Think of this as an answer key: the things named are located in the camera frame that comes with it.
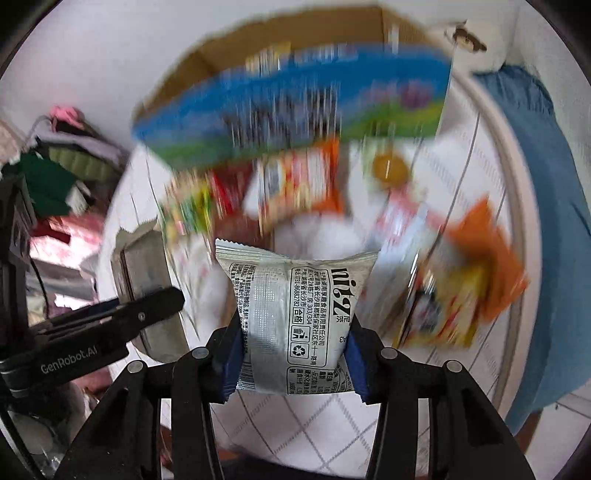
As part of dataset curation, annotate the blue blanket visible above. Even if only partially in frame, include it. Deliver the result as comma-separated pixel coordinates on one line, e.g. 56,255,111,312
473,65,591,435

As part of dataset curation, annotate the silver snack packet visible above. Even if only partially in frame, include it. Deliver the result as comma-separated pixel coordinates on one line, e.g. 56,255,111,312
215,237,379,395

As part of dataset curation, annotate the pile of colourful snack packets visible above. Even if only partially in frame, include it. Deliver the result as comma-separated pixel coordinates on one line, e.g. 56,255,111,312
157,138,529,349

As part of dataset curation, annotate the clothes rack with garments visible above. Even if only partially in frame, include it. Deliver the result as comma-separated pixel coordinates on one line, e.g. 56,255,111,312
0,106,130,222

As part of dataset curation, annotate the cardboard box with blue print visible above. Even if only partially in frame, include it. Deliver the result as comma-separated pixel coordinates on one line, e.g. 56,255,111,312
131,4,455,171

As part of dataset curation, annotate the pink printed cloth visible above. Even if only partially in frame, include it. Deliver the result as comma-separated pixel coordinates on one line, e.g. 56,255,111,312
28,216,108,324

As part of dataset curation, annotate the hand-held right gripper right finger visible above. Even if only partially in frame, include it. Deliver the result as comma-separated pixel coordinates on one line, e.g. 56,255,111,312
344,323,539,480

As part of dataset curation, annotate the pink plush toy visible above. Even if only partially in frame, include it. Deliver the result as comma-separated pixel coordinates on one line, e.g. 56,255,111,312
50,106,85,124

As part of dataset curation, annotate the bear print pillow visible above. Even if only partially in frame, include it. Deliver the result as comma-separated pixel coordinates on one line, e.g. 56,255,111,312
445,21,515,72

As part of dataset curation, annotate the grey-brown foil packet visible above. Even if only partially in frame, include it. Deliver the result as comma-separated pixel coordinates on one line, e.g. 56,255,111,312
113,222,185,363

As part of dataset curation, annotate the white diamond pattern quilt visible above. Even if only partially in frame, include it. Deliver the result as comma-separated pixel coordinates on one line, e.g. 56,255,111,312
95,69,529,462

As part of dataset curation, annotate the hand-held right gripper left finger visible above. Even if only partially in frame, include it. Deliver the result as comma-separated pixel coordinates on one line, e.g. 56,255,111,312
53,318,245,480

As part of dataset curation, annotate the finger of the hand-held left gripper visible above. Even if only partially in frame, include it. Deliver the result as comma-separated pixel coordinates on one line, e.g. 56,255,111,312
28,287,186,344

